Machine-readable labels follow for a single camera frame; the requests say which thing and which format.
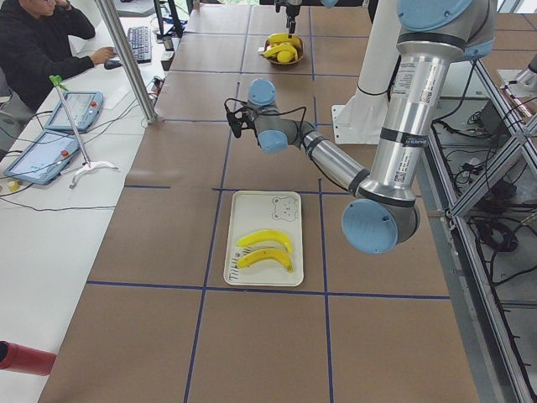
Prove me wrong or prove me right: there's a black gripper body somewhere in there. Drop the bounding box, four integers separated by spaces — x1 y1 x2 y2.
284 0 300 25
242 107 258 136

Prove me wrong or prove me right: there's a yellow banana basket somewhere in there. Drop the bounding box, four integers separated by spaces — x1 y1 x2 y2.
263 43 298 60
267 33 301 47

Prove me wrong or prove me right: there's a yellow banana moved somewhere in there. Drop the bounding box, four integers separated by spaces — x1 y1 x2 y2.
236 248 294 273
236 229 294 254

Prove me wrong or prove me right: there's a yellow banana front basket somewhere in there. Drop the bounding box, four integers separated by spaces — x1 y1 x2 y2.
267 33 301 47

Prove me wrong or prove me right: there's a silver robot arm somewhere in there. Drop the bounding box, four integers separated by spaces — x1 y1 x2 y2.
258 0 378 34
245 1 497 254

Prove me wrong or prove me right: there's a woven wicker basket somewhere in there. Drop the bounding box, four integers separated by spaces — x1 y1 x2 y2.
258 33 304 65

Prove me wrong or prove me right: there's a yellow pear in basket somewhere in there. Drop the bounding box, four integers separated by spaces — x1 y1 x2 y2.
276 50 295 65

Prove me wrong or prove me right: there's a white rectangular plastic tray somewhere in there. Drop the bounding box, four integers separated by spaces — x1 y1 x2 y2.
223 191 304 287

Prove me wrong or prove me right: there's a black keyboard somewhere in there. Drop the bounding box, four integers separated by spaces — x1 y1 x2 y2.
127 26 152 63

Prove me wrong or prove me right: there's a black computer mouse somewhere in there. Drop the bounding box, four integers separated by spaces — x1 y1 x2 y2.
104 59 123 70

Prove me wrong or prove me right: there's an upper teach pendant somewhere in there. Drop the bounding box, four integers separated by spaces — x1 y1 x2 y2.
44 92 104 133

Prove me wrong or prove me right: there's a teach pendant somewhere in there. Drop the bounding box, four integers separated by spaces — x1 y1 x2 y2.
44 92 104 133
4 129 80 185

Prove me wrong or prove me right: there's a reacher grabber stick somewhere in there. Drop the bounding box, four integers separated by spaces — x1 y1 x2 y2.
49 76 119 190

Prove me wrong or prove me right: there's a lower teach pendant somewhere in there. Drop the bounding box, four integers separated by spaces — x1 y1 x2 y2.
4 129 80 185

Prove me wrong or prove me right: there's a person in black sweater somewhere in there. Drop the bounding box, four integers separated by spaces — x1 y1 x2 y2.
1 0 115 112

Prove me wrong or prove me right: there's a red fire extinguisher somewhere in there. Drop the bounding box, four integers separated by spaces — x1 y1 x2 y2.
1 341 56 376

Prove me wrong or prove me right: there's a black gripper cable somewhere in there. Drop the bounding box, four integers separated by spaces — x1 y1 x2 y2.
224 97 307 127

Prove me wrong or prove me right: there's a white pedestal column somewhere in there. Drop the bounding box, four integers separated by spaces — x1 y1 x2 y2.
331 0 401 144

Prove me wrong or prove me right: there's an aluminium frame post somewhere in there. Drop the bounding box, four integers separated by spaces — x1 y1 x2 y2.
96 0 157 124

